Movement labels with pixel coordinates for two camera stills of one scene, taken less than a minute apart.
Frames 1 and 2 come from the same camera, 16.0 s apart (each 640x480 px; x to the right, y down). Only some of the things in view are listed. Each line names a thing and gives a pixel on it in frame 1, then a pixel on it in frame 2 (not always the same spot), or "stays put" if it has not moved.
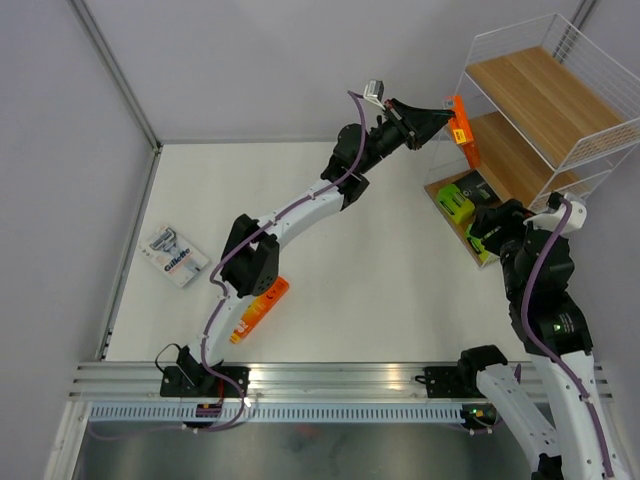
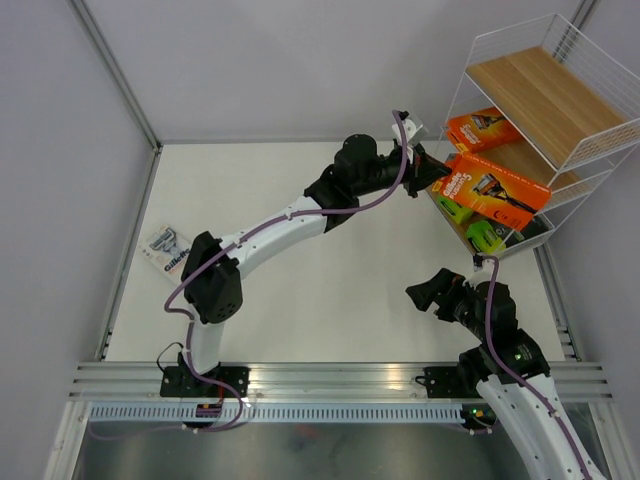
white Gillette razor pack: [165, 248] stays put
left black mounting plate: [201, 382] stays put
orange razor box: [462, 131] to [481, 130]
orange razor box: [260, 305] to [491, 191]
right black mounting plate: [443, 382] stays put
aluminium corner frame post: [114, 69] stays put
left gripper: [426, 124] to [422, 170]
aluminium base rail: [274, 382] stays put
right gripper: [509, 214] to [447, 283]
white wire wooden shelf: [539, 109] stays put
